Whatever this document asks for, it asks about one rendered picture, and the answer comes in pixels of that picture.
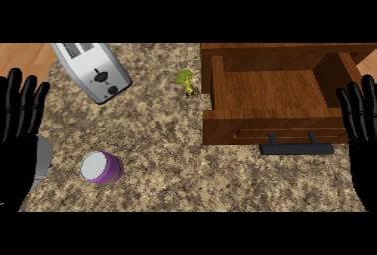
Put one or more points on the silver toaster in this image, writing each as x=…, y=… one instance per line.
x=93, y=70

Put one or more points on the purple can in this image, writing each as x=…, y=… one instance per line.
x=100, y=167

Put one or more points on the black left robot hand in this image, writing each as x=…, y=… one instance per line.
x=15, y=132

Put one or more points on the green broccoli piece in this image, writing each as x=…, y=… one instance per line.
x=185, y=80

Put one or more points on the brown wooden drawer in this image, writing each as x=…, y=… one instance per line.
x=275, y=89

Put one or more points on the brown wooden cabinet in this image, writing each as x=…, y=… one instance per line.
x=284, y=51

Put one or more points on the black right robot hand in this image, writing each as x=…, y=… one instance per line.
x=364, y=139

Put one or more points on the wooden drawer front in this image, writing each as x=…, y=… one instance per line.
x=275, y=131

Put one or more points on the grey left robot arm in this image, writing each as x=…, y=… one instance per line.
x=41, y=158

